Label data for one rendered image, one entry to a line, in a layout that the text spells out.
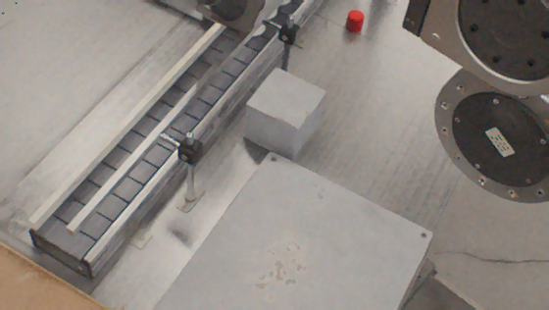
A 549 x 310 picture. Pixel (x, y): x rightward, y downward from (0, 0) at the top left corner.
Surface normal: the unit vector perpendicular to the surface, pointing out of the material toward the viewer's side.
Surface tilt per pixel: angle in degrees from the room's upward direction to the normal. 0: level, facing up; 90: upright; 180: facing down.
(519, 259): 0
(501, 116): 90
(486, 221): 0
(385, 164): 0
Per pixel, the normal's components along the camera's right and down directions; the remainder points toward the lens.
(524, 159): -0.64, 0.55
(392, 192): 0.11, -0.63
